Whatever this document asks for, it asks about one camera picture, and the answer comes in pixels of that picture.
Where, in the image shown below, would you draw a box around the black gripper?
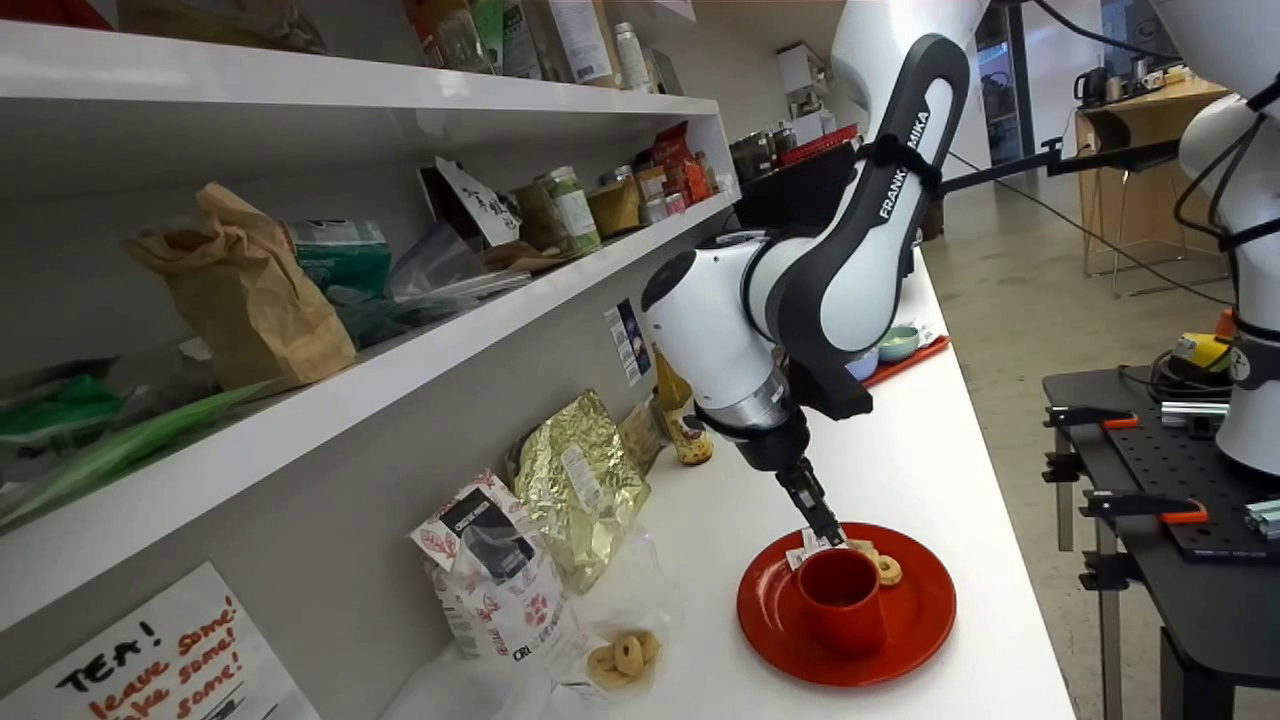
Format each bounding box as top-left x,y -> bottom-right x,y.
694,392 -> 853,551

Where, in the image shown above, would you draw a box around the red cup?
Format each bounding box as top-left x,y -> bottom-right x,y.
793,545 -> 889,661

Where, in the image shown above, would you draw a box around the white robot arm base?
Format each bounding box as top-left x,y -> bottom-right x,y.
1148,0 -> 1280,479

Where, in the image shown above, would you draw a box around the red round plate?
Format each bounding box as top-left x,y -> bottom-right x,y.
733,521 -> 960,693

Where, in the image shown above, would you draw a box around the white McCafe sugar packet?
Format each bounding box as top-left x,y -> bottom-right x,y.
781,527 -> 828,577

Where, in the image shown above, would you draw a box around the yellow brown bottle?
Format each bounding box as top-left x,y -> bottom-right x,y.
650,350 -> 720,473

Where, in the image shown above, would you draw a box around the red serving tray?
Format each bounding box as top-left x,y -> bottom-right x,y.
860,333 -> 956,392

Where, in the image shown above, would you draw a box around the green bowl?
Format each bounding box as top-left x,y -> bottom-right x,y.
877,320 -> 930,363

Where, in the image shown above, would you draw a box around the gold foil bag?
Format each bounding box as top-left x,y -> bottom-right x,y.
510,386 -> 657,599

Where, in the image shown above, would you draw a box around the black box with red lid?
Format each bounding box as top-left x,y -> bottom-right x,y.
728,124 -> 863,246

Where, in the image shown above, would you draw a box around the white coffee bag red print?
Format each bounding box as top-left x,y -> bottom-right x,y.
408,467 -> 589,672

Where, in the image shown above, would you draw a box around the brown jar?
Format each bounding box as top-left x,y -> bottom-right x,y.
583,173 -> 650,243

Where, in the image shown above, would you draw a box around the red snack packages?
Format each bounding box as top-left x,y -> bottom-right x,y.
643,118 -> 720,217

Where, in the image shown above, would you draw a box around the jar with green label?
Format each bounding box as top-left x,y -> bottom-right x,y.
537,164 -> 608,258

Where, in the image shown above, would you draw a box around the black workbench table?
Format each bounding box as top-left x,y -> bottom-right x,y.
1039,358 -> 1280,720

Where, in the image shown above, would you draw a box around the yellow tool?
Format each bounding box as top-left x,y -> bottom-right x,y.
1175,327 -> 1235,376

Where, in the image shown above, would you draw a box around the teal small object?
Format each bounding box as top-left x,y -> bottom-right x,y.
1242,494 -> 1280,545

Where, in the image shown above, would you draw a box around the white folded card packet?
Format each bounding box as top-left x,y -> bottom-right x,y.
420,151 -> 526,251

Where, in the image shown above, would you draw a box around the wooden cabinet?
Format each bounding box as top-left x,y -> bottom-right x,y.
1074,70 -> 1231,278

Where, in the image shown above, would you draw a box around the white bottle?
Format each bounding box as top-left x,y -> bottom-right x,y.
608,14 -> 662,94

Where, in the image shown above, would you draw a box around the white carton box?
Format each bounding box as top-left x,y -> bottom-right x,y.
542,0 -> 621,88

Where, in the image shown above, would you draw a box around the teal box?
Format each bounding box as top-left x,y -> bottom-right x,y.
287,217 -> 402,300

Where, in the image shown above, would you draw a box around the green orange snack package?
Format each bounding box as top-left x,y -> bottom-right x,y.
402,0 -> 542,78

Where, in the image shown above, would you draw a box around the brown paper bag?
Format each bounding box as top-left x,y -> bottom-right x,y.
123,179 -> 359,395

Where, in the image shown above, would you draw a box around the handwritten tea sign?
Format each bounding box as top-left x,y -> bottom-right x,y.
0,561 -> 323,720

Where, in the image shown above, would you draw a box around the green plastic packages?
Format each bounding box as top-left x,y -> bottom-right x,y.
0,358 -> 278,533

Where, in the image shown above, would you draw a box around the ring shaped cookie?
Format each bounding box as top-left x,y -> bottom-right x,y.
853,536 -> 910,592

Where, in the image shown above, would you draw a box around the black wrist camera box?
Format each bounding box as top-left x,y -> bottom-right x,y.
781,347 -> 882,425

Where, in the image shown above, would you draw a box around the printed wall label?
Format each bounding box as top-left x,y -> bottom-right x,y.
608,291 -> 662,392

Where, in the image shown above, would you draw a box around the orange handled clamp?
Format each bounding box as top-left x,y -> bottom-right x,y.
1080,484 -> 1215,533
1039,399 -> 1148,438

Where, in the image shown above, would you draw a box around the black camera boom pole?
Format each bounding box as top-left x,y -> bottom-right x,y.
937,130 -> 1184,196

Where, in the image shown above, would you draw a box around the white wall shelf unit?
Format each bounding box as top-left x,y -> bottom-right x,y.
0,11 -> 743,720

